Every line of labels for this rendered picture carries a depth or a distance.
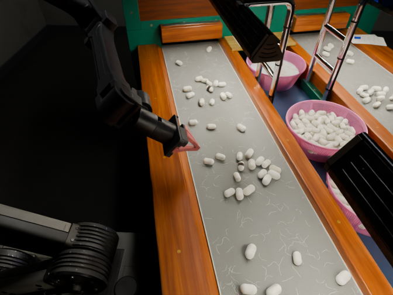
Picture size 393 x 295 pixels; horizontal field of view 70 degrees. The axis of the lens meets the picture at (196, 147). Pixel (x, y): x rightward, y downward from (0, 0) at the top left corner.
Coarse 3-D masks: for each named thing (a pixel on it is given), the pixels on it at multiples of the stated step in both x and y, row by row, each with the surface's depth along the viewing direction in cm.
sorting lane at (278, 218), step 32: (192, 64) 131; (224, 64) 131; (192, 128) 98; (224, 128) 98; (256, 128) 98; (192, 160) 87; (224, 160) 87; (256, 192) 79; (288, 192) 79; (224, 224) 72; (256, 224) 72; (288, 224) 72; (320, 224) 72; (224, 256) 66; (256, 256) 66; (288, 256) 66; (320, 256) 66; (224, 288) 61; (288, 288) 61; (320, 288) 61; (352, 288) 61
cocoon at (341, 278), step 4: (340, 272) 62; (344, 272) 61; (348, 272) 61; (336, 276) 61; (340, 276) 60; (344, 276) 60; (348, 276) 60; (336, 280) 61; (340, 280) 60; (344, 280) 60; (348, 280) 60; (340, 284) 60
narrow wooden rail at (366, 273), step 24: (240, 72) 121; (264, 96) 108; (264, 120) 100; (288, 144) 89; (312, 168) 82; (312, 192) 76; (336, 216) 70; (336, 240) 67; (360, 240) 66; (360, 264) 62; (360, 288) 60; (384, 288) 58
